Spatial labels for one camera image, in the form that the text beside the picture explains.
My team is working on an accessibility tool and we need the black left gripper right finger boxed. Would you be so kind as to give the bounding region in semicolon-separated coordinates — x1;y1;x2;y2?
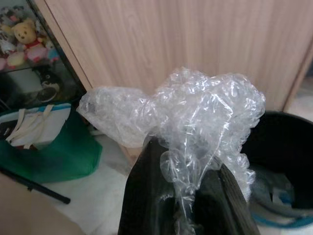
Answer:
195;161;261;235

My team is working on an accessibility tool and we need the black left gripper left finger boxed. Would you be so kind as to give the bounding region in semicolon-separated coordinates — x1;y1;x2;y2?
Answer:
117;140;196;235

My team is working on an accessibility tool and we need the clear plastic wrap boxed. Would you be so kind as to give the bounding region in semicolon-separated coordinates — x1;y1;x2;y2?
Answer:
77;66;267;221

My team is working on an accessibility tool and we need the black round rubbish bin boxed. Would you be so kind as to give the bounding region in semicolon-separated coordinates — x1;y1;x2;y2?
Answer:
241;110;313;231

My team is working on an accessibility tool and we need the green mesh bag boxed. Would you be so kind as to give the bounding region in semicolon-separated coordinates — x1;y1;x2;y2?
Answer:
0;102;103;185

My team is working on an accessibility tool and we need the black rod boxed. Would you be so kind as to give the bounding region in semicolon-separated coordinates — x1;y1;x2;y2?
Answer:
0;168;71;205

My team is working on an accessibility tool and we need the white cloth tote bag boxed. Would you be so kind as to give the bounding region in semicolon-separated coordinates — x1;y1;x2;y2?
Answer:
5;104;68;148

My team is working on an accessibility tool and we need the glass display cabinet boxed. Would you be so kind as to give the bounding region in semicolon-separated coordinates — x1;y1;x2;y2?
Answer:
0;0;93;110

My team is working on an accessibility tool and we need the black plush toy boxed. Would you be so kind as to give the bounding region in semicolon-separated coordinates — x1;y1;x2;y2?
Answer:
32;68;64;104

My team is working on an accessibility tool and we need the light wooden cabinet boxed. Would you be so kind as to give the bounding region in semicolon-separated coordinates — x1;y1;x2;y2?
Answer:
33;0;313;168

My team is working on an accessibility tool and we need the pink plush toy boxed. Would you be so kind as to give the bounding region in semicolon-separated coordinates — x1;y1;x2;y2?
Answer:
23;45;50;63

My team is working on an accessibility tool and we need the yellow and pink round plush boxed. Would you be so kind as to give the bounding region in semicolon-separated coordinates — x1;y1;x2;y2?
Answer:
5;52;25;69

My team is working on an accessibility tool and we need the yellow bear plush toy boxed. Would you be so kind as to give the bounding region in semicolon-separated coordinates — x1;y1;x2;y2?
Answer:
11;20;44;53

